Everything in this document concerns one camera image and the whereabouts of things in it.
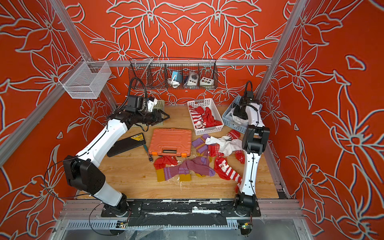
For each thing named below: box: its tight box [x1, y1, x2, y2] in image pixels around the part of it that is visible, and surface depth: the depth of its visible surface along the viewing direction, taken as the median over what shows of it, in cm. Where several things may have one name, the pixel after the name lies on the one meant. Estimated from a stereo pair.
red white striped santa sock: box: [214, 156, 243, 193], surface depth 85 cm
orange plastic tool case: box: [148, 128, 192, 158], surface depth 96 cm
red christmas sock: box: [202, 107, 223, 128], surface depth 105 cm
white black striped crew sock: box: [205, 135, 244, 156], surface depth 96 cm
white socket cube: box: [183, 71, 199, 86], surface depth 93 cm
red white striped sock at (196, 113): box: [188, 106, 206, 129], surface depth 106 cm
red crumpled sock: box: [153, 155, 178, 170], surface depth 90 cm
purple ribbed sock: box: [163, 156, 216, 182], surface depth 86 cm
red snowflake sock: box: [235, 150, 245, 165], surface depth 91 cm
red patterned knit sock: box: [208, 143, 220, 157], surface depth 94 cm
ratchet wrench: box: [143, 144, 154, 163], surface depth 93 cm
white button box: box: [199, 77, 214, 86], surface depth 96 cm
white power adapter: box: [167, 71, 183, 88], surface depth 86 cm
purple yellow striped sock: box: [191, 134, 211, 157], surface depth 96 cm
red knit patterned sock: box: [226, 129, 241, 140], surface depth 103 cm
